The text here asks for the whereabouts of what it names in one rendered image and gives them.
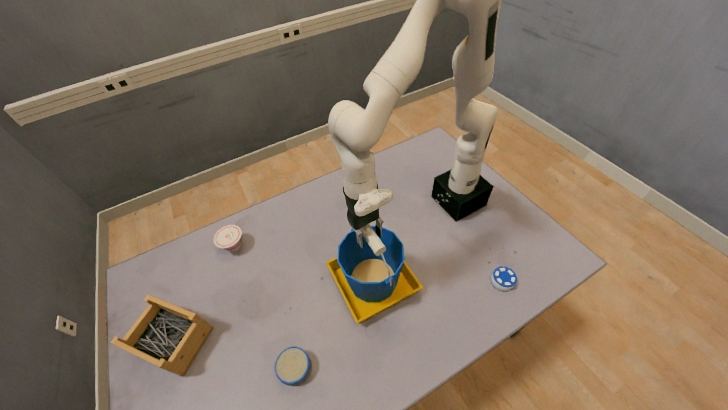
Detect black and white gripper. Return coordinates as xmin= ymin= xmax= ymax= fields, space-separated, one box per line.
xmin=343 ymin=173 xmax=393 ymax=248

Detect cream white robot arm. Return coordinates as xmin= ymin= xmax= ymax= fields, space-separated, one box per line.
xmin=328 ymin=0 xmax=502 ymax=194

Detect white yogurt cup with lid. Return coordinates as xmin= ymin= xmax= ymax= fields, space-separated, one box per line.
xmin=214 ymin=225 xmax=242 ymax=252

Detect wooden crate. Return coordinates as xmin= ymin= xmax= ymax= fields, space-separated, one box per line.
xmin=110 ymin=295 xmax=214 ymax=377

